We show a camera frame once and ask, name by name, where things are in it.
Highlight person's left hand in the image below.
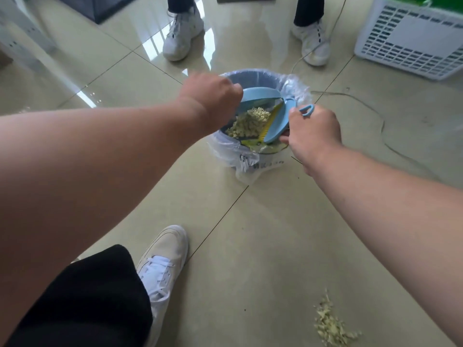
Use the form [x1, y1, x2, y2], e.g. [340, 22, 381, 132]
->
[177, 71, 244, 136]

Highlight person's right hand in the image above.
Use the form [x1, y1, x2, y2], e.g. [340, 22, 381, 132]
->
[279, 104, 343, 176]

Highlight blue brush yellow bristles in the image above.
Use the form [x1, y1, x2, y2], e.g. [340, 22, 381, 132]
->
[259, 98, 315, 144]

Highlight grey bin with plastic bag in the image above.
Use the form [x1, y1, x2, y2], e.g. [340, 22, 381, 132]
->
[217, 70, 290, 170]

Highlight blue plastic dustpan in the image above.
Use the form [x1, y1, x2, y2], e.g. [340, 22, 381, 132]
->
[218, 86, 284, 141]

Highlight person's left forearm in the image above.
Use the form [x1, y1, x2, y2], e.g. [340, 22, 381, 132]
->
[0, 96, 209, 336]

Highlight person's right forearm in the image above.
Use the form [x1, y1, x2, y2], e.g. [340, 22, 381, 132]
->
[309, 142, 463, 346]

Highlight person's white shoe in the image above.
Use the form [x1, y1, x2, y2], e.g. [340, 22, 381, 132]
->
[162, 6, 205, 62]
[136, 224, 190, 347]
[291, 18, 332, 67]

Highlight person's left white shoe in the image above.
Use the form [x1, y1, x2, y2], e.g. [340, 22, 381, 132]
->
[136, 224, 190, 347]

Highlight person's black trousers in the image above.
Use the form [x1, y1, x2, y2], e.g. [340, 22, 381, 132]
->
[3, 244, 153, 347]

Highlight white plastic basket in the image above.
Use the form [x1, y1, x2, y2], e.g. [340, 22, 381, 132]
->
[354, 0, 463, 81]

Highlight black table base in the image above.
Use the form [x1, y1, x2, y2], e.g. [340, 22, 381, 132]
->
[52, 0, 142, 25]

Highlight green item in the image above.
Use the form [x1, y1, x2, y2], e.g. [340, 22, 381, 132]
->
[394, 0, 463, 13]

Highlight thin grey cable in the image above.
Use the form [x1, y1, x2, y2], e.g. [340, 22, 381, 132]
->
[289, 0, 444, 181]

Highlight white perforated metal frame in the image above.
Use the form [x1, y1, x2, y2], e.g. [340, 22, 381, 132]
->
[0, 0, 58, 75]

